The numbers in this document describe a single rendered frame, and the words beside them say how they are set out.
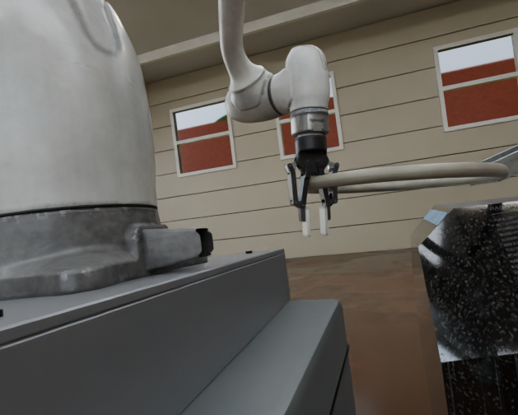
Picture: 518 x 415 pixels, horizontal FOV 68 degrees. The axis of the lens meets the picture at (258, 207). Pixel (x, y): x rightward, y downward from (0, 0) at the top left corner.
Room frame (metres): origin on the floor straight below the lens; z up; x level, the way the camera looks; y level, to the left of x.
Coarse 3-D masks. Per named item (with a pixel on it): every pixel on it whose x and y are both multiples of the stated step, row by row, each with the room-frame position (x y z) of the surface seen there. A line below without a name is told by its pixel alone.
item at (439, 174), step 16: (320, 176) 0.87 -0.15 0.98; (336, 176) 0.82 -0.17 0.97; (352, 176) 0.80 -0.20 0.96; (368, 176) 0.78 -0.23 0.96; (384, 176) 0.76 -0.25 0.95; (400, 176) 0.75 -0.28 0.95; (416, 176) 0.75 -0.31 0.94; (432, 176) 0.75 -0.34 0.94; (448, 176) 0.75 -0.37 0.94; (464, 176) 0.76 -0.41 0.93; (480, 176) 0.77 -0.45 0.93; (496, 176) 0.80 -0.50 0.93; (352, 192) 1.20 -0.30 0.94; (368, 192) 1.21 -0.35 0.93
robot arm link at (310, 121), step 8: (296, 112) 0.88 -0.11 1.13; (304, 112) 0.87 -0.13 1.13; (312, 112) 0.87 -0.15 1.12; (320, 112) 0.88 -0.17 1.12; (328, 112) 0.90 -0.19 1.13; (296, 120) 0.89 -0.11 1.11; (304, 120) 0.87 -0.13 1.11; (312, 120) 0.87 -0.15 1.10; (320, 120) 0.88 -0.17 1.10; (328, 120) 0.90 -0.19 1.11; (296, 128) 0.89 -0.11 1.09; (304, 128) 0.88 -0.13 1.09; (312, 128) 0.87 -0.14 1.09; (320, 128) 0.88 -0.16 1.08; (328, 128) 0.90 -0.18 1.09; (296, 136) 0.92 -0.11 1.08
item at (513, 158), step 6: (510, 150) 1.04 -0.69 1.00; (516, 150) 1.04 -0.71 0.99; (492, 156) 1.04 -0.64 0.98; (498, 156) 1.04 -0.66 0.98; (504, 156) 0.93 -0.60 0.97; (510, 156) 0.93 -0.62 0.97; (516, 156) 0.93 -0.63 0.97; (498, 162) 0.93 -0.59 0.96; (504, 162) 0.93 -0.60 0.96; (510, 162) 0.93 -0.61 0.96; (516, 162) 0.93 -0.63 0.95; (510, 168) 0.93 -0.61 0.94; (516, 168) 0.93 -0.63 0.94; (510, 174) 0.93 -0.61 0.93; (516, 174) 0.93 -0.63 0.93; (498, 180) 0.93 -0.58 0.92
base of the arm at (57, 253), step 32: (0, 224) 0.27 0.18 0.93; (32, 224) 0.27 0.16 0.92; (64, 224) 0.27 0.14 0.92; (96, 224) 0.28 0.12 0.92; (128, 224) 0.30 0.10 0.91; (160, 224) 0.33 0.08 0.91; (0, 256) 0.26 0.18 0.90; (32, 256) 0.26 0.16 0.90; (64, 256) 0.26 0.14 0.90; (96, 256) 0.27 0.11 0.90; (128, 256) 0.29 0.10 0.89; (160, 256) 0.30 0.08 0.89; (192, 256) 0.29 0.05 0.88; (0, 288) 0.25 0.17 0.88; (32, 288) 0.25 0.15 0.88; (64, 288) 0.23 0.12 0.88; (96, 288) 0.24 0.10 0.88
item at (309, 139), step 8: (304, 136) 0.89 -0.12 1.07; (312, 136) 0.88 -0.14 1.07; (320, 136) 0.88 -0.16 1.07; (296, 144) 0.90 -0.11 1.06; (304, 144) 0.88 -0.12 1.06; (312, 144) 0.88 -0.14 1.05; (320, 144) 0.88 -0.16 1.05; (296, 152) 0.90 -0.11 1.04; (304, 152) 0.90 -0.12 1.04; (312, 152) 0.90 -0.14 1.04; (320, 152) 0.91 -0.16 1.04; (296, 160) 0.90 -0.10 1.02; (304, 160) 0.90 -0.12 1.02; (312, 160) 0.90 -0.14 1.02; (328, 160) 0.92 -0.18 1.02; (304, 168) 0.90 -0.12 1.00; (312, 168) 0.90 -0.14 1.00
